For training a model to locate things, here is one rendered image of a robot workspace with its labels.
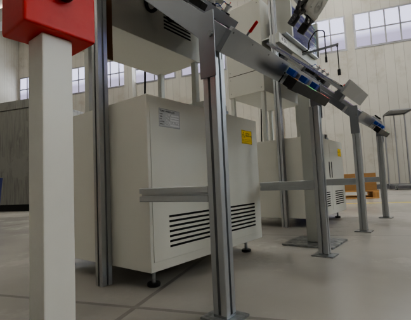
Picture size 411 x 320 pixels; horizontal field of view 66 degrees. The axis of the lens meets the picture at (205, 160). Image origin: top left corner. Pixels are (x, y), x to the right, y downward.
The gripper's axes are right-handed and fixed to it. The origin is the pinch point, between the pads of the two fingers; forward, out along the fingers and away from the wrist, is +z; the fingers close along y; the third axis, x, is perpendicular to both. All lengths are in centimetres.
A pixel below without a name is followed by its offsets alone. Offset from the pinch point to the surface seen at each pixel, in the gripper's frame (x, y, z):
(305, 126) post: -11, 44, 33
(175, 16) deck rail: 7, -49, 18
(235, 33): -12.6, -45.6, 12.8
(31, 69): -10, -90, 37
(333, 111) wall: 215, 761, 63
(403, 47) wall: 197, 821, -153
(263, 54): -13.0, -29.1, 13.8
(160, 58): 60, 1, 46
